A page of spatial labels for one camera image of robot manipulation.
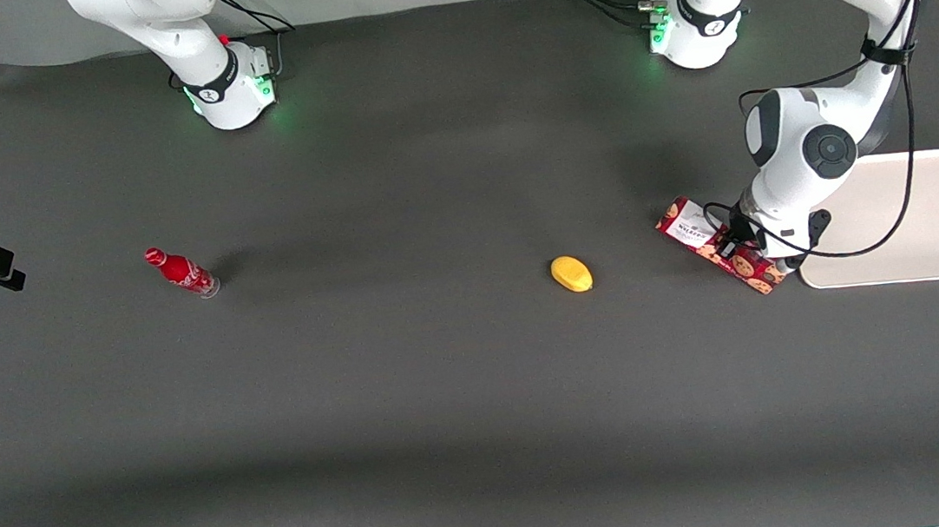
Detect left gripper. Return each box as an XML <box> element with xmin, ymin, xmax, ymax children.
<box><xmin>711</xmin><ymin>178</ymin><xmax>838</xmax><ymax>282</ymax></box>

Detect red cookie box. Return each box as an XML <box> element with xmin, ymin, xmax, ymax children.
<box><xmin>652</xmin><ymin>186</ymin><xmax>790</xmax><ymax>306</ymax></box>

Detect white rectangular tray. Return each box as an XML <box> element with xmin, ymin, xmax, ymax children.
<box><xmin>786</xmin><ymin>148</ymin><xmax>939</xmax><ymax>298</ymax></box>

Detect yellow lemon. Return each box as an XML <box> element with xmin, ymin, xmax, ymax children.
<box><xmin>548</xmin><ymin>253</ymin><xmax>595</xmax><ymax>297</ymax></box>

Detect red cola bottle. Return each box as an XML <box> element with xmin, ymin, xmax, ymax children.
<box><xmin>142</xmin><ymin>240</ymin><xmax>224</xmax><ymax>306</ymax></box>

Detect black right base cables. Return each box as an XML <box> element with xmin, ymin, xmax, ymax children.
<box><xmin>161</xmin><ymin>0</ymin><xmax>303</xmax><ymax>93</ymax></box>

